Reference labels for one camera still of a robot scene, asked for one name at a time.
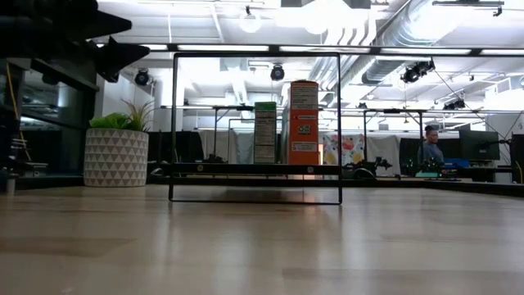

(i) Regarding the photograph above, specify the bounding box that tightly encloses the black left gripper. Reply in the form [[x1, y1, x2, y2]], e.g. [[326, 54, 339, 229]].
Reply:
[[96, 35, 151, 84]]

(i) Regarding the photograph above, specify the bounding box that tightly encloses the green cereal box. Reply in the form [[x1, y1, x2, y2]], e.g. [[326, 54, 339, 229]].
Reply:
[[253, 101, 278, 165]]

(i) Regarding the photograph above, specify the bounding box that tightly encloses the orange Mini-Wheats cereal box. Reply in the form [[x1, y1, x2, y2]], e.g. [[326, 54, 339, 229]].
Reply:
[[287, 79, 320, 166]]

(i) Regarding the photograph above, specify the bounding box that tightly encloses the black-framed wooden shelf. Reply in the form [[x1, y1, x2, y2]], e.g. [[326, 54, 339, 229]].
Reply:
[[169, 52, 343, 205]]

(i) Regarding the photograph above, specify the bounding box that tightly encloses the green succulent plant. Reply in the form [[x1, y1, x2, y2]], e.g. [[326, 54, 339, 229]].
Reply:
[[88, 98, 156, 133]]

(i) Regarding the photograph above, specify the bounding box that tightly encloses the dark glass cabinet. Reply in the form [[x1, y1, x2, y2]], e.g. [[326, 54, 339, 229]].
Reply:
[[0, 79, 97, 179]]

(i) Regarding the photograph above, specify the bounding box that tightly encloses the long ceiling light bar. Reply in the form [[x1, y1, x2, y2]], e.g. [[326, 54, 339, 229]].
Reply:
[[93, 42, 524, 57]]

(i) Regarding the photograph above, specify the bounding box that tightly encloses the white triangle-patterned plant pot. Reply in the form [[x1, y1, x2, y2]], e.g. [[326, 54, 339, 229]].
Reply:
[[83, 127, 150, 188]]

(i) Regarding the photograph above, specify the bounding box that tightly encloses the grey draped cloth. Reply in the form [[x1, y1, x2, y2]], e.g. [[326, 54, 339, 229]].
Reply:
[[199, 129, 255, 165]]

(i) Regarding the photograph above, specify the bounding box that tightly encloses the floral patterned cloth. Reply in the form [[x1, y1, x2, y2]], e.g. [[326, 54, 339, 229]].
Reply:
[[322, 134, 366, 166]]

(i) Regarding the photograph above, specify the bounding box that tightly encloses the small black background robot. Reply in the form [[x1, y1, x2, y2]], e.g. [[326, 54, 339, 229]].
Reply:
[[342, 156, 395, 180]]

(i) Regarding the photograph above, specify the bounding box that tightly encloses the black ceiling spotlight cluster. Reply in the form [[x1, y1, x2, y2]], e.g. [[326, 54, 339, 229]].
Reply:
[[400, 60, 436, 84], [442, 98, 468, 111]]

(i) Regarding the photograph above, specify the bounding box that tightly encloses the person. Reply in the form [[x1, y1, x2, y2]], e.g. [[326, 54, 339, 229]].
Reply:
[[417, 125, 445, 165]]

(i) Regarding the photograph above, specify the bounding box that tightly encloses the black computer monitor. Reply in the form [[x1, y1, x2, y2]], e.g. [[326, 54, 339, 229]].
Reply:
[[458, 129, 501, 161]]

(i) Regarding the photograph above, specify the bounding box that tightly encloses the black background table frame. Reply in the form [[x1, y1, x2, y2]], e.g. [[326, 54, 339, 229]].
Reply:
[[362, 108, 429, 177], [211, 105, 276, 164]]

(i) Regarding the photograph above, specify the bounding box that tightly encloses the thin yellow cord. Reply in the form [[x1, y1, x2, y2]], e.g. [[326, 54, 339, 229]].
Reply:
[[4, 61, 33, 161]]

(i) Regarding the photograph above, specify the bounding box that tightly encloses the white ring ceiling lamp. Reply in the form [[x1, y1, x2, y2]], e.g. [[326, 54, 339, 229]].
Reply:
[[238, 10, 263, 34]]

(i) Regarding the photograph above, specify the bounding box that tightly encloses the silver ventilation duct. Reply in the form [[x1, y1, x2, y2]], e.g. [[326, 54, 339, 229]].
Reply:
[[310, 0, 508, 91]]

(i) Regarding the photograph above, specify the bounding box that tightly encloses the black aluminium table frame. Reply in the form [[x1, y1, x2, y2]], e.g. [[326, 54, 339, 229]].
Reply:
[[0, 174, 524, 198]]

